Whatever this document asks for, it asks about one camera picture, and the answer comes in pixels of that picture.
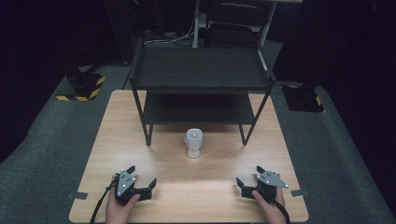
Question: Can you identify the person's right hand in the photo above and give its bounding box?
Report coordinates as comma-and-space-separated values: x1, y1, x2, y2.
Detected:
251, 173, 288, 224

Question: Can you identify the black two-tier shelf rack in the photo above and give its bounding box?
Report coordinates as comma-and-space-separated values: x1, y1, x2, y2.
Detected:
128, 37, 277, 147

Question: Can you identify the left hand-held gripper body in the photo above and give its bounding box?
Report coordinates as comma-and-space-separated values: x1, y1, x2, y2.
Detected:
114, 169, 153, 206

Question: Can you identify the white desk frame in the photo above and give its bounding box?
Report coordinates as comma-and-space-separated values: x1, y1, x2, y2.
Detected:
191, 0, 304, 49

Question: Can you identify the person's left hand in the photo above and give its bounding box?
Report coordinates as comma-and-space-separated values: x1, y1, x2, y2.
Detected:
105, 175, 142, 224

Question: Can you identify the black cable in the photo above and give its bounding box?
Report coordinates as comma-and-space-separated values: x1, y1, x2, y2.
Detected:
89, 175, 120, 224
272, 199, 291, 224

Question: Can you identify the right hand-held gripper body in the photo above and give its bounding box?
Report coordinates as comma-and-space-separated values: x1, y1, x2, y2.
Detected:
241, 171, 290, 203

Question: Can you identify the grey tape strip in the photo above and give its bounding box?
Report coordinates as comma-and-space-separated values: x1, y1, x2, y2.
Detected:
290, 189, 310, 198
66, 191, 90, 201

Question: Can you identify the white cable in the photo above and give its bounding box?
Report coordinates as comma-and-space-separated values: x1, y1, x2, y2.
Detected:
143, 17, 196, 45

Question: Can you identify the white plastic container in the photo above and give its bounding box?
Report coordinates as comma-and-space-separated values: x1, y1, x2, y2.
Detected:
183, 127, 205, 160

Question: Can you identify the black yellow striped stand base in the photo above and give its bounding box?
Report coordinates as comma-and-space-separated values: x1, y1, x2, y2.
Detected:
280, 83, 325, 113
55, 72, 106, 103

